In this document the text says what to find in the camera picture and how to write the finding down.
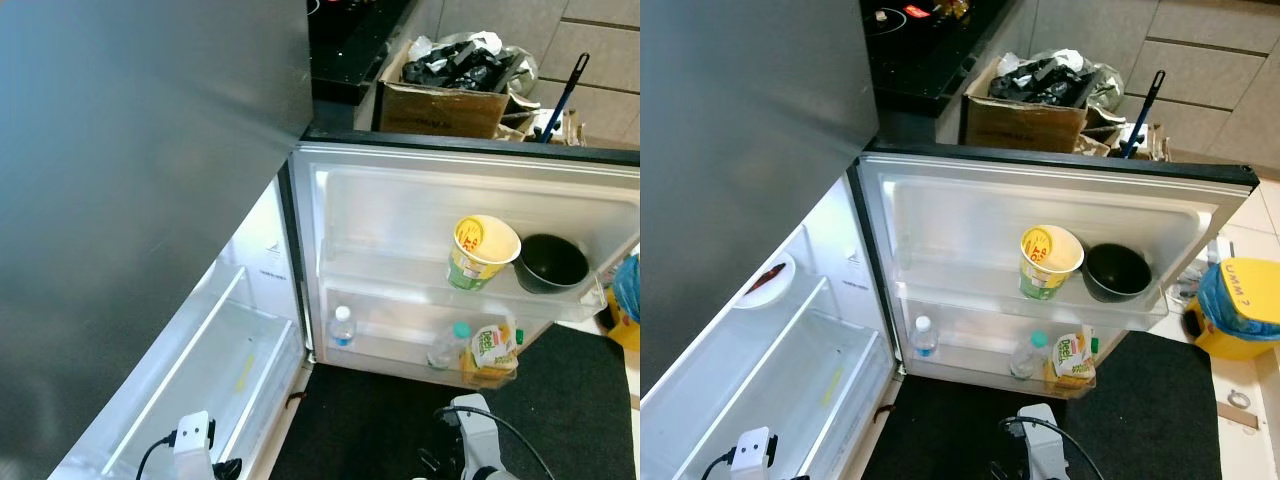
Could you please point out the grey refrigerator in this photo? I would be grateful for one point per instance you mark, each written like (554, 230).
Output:
(270, 255)
(835, 260)

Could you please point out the yellow green instant noodle cup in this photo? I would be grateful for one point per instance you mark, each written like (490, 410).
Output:
(1048, 260)
(480, 250)

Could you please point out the grey fridge door with racks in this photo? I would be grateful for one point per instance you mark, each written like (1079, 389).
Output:
(400, 200)
(960, 210)

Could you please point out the dark red food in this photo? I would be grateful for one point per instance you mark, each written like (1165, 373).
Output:
(765, 279)

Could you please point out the glass fridge shelf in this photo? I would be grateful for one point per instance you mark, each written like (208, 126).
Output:
(250, 380)
(830, 400)
(750, 380)
(170, 380)

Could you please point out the light grey right wrist camera mount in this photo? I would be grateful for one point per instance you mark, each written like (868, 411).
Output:
(1040, 440)
(475, 430)

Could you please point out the black kitchen counter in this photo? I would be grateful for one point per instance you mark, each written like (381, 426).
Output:
(350, 50)
(930, 60)

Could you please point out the grey freezer door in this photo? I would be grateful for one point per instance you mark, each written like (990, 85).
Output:
(130, 200)
(740, 150)

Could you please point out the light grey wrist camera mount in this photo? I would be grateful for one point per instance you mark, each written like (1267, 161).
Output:
(755, 455)
(475, 430)
(1040, 440)
(193, 450)

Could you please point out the yellow bin with blue bag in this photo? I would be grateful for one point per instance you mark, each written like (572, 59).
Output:
(1240, 320)
(625, 310)

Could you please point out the small bottle white cap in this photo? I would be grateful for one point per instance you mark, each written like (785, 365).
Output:
(925, 340)
(342, 330)

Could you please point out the white plate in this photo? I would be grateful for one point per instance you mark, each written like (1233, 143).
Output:
(775, 265)

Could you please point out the light grey left wrist camera mount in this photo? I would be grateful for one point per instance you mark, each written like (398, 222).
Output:
(755, 455)
(193, 450)

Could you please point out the dark floor mat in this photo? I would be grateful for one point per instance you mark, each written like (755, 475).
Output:
(1150, 420)
(560, 420)

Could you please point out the black bowl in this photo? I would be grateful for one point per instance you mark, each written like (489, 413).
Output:
(1118, 273)
(552, 265)

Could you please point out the clear water bottle teal cap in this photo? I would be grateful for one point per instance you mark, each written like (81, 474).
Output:
(447, 350)
(1028, 360)

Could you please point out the brown cardboard box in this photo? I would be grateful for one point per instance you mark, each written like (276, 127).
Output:
(1020, 125)
(520, 125)
(440, 112)
(1105, 135)

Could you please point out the black rubbish pile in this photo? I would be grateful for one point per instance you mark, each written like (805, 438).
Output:
(1040, 78)
(455, 62)

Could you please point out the orange juice carton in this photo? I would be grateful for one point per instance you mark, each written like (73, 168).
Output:
(490, 355)
(1072, 362)

